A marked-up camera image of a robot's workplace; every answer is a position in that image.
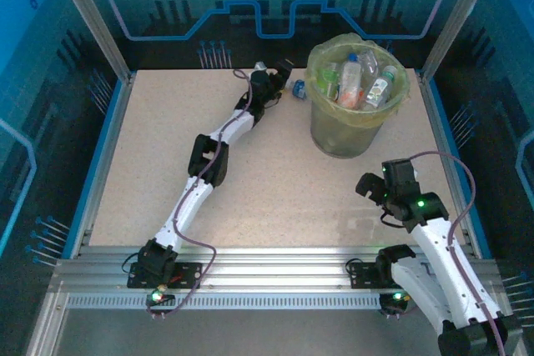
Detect small blue label water bottle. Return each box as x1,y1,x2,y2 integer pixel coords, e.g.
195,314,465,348
288,79,310,101

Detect Pepsi bottle with blue cap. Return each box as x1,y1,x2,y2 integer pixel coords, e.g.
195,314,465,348
336,53,363,93

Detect clear ribbed unlabelled bottle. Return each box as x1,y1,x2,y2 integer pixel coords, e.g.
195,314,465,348
357,49,380,80

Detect clear bottle green white label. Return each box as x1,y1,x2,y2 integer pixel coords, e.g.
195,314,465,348
361,64,398,110

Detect translucent grey mesh bin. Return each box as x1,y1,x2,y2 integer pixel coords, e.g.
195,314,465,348
306,33,412,160

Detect yellow-lined trash bin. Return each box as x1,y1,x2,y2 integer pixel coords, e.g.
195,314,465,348
306,33,412,130

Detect small board with green light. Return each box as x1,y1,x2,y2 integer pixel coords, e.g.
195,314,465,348
379,291,414,311
145,287,176,307

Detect aluminium side rail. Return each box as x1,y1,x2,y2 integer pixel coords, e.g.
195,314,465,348
62,71,138,259
416,70,496,260

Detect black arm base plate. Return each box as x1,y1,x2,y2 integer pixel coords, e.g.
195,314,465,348
127,262,204,290
346,262,393,290

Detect aluminium mounting rail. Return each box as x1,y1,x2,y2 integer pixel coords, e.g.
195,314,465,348
53,245,500,293

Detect slotted grey cable duct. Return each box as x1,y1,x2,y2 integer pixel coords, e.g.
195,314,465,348
66,292,418,312

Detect aluminium frame post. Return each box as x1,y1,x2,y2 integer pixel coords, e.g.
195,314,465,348
419,0,504,84
46,0,137,82

